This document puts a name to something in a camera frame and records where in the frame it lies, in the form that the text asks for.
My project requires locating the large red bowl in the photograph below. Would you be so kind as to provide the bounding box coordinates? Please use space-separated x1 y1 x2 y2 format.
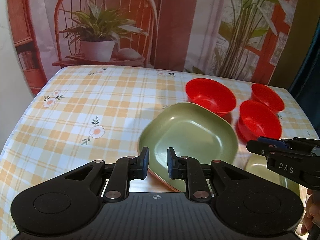
185 78 237 117

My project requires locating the person's right hand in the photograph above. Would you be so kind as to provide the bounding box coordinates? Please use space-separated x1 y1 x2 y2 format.
300 189 320 235

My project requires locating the small red bowl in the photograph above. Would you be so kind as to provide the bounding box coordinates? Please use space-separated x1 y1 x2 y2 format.
251 83 285 113

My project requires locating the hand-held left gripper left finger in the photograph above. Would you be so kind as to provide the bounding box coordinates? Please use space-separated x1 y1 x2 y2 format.
64 147 150 202

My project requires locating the teal curtain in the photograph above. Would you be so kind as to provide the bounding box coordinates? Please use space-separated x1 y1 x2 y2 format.
289 17 320 100

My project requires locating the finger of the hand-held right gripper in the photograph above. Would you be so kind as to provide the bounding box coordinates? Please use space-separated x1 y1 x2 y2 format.
257 136 290 148
246 140 303 178

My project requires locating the yellow checked floral tablecloth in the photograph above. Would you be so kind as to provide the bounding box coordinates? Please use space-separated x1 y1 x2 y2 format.
0 65 320 233

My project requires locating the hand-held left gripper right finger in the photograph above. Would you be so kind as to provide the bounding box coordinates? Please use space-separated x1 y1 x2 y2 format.
167 147 252 202

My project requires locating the pale green plate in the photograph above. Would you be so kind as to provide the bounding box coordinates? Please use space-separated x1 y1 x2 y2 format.
246 159 300 198

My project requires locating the printed room backdrop cloth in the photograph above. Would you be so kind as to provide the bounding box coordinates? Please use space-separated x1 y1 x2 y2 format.
6 0 300 87

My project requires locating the medium red bowl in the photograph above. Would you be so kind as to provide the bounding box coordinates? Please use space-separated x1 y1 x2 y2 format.
236 100 282 142

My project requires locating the green square plate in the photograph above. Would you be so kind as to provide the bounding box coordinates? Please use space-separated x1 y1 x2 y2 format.
137 102 237 192

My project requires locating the orange plate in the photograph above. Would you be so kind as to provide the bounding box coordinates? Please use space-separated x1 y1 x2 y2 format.
149 169 187 193

